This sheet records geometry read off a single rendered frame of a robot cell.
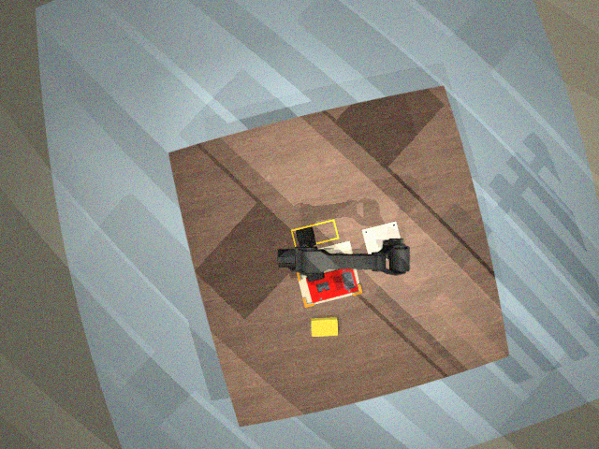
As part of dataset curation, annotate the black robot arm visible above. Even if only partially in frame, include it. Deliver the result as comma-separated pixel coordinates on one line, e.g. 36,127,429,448
277,239,410,277

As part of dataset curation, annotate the yellow block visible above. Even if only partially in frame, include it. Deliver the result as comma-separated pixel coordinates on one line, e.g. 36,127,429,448
312,317,338,337

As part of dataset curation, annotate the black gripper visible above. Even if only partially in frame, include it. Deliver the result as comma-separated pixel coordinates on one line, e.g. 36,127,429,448
296,227,325,282

